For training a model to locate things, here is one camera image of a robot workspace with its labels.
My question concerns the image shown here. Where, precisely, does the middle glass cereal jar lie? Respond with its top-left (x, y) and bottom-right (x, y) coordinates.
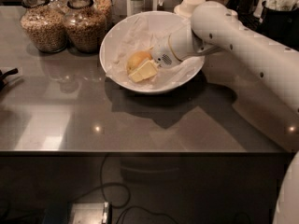
top-left (63, 0), bottom-right (107, 53)

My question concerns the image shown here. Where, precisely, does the glass cereal jar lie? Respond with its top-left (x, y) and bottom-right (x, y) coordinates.
top-left (20, 0), bottom-right (67, 53)
top-left (63, 0), bottom-right (107, 53)
top-left (93, 0), bottom-right (112, 29)

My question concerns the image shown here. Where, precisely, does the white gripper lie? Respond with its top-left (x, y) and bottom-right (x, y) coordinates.
top-left (128, 25), bottom-right (204, 83)

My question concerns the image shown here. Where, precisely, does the large white bowl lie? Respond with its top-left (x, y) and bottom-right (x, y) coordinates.
top-left (98, 10), bottom-right (206, 95)

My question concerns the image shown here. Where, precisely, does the black handle object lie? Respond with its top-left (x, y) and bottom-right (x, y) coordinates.
top-left (0, 68), bottom-right (19, 91)

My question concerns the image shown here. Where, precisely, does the rear glass cereal jar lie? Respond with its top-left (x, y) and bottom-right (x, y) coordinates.
top-left (93, 0), bottom-right (112, 29)

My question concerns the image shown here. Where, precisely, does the white crumpled paper liner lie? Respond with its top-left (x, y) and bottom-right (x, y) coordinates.
top-left (105, 13), bottom-right (204, 91)

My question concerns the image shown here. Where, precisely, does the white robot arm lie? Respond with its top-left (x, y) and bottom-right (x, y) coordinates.
top-left (178, 2), bottom-right (299, 224)

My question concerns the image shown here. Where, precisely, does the left glass cereal jar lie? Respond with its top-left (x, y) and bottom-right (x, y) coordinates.
top-left (20, 0), bottom-right (67, 53)

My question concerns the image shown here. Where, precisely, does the black container with packets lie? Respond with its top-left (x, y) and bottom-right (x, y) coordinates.
top-left (257, 0), bottom-right (299, 50)

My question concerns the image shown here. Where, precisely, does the metal box under table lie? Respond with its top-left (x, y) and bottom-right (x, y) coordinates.
top-left (67, 202), bottom-right (111, 224)

